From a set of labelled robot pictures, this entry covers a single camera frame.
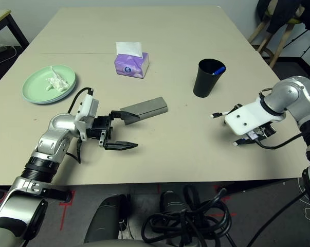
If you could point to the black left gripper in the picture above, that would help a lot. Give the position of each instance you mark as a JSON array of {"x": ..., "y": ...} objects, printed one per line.
[{"x": 99, "y": 127}]

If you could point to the wooden stool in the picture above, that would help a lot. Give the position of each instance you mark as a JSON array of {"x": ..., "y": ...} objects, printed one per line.
[{"x": 280, "y": 45}]

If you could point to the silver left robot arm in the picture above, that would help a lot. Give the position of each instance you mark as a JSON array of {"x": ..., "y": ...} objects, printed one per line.
[{"x": 57, "y": 123}]

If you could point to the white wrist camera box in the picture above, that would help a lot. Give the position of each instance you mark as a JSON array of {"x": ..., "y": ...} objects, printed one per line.
[
  {"x": 86, "y": 108},
  {"x": 250, "y": 118}
]

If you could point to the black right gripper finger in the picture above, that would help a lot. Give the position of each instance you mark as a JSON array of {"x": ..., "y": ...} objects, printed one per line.
[
  {"x": 267, "y": 130},
  {"x": 237, "y": 106}
]

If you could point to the blue marker pen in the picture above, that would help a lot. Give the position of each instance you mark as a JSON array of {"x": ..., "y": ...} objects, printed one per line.
[{"x": 219, "y": 70}]

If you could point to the small wooden side table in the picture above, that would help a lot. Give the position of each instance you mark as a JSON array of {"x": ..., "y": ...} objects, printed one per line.
[{"x": 18, "y": 32}]

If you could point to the dark grey robot leg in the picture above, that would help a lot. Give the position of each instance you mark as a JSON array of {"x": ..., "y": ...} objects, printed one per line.
[
  {"x": 106, "y": 221},
  {"x": 172, "y": 203}
]

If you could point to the black cup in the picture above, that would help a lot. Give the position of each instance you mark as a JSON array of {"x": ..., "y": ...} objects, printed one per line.
[{"x": 203, "y": 85}]

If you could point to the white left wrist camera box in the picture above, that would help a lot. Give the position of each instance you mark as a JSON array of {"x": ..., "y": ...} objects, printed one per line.
[{"x": 86, "y": 108}]

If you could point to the white pop-up tissue sheet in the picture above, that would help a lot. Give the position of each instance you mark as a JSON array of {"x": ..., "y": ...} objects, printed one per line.
[{"x": 127, "y": 47}]

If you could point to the dark grey robot right leg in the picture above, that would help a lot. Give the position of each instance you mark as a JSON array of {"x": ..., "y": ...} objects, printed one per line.
[{"x": 172, "y": 203}]

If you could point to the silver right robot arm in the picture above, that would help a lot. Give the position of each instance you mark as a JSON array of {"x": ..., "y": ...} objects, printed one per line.
[{"x": 291, "y": 92}]

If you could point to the dark grey robot left leg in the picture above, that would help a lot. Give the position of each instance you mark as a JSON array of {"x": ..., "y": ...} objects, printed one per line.
[{"x": 106, "y": 221}]

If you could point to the white barrel marker pen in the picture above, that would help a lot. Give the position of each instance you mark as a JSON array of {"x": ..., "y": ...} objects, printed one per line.
[
  {"x": 240, "y": 142},
  {"x": 219, "y": 115}
]

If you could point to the grey glasses case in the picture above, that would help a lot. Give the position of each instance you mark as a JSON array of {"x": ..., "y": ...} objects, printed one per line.
[{"x": 152, "y": 106}]

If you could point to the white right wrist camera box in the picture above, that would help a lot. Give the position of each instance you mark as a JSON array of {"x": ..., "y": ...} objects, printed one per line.
[{"x": 250, "y": 118}]

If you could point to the light green plate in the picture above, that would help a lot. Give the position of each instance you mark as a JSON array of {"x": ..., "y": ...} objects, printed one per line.
[{"x": 36, "y": 85}]

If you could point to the purple tissue pack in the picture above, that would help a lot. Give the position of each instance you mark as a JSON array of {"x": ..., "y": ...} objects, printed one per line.
[{"x": 129, "y": 68}]

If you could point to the black jacket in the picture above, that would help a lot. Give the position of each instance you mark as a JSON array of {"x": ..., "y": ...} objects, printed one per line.
[{"x": 278, "y": 24}]

